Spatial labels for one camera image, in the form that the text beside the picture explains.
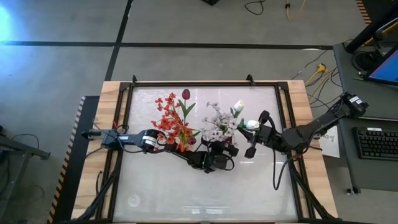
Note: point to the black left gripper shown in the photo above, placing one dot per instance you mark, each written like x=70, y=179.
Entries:
x=219, y=161

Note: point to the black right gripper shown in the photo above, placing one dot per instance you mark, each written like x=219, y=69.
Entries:
x=265, y=137

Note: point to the orange artificial flower spray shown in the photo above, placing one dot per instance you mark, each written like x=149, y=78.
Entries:
x=169, y=127
x=168, y=102

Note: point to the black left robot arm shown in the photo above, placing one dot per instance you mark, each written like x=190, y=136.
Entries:
x=133, y=139

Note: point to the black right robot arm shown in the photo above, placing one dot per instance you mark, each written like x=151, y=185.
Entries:
x=323, y=123

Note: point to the white paper sheet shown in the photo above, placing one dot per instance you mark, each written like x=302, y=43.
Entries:
x=330, y=146

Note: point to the grey side desk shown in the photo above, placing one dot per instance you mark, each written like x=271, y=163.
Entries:
x=348, y=161

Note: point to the white label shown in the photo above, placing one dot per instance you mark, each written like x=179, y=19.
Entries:
x=374, y=129

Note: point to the black keyboard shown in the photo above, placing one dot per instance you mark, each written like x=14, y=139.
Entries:
x=376, y=143

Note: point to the black hazard-striped platform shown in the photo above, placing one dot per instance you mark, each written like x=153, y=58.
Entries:
x=70, y=186

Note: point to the laptop with blue screen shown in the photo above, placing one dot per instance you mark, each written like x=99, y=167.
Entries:
x=388, y=70

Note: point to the orange black hazard strip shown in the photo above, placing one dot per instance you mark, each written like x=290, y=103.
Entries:
x=363, y=12

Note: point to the black metal stand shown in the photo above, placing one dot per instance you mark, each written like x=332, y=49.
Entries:
x=18, y=146

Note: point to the black aluminium table frame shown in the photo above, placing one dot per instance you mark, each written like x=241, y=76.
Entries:
x=174, y=84

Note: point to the black diagonal post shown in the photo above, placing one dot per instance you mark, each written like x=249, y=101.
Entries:
x=370, y=29

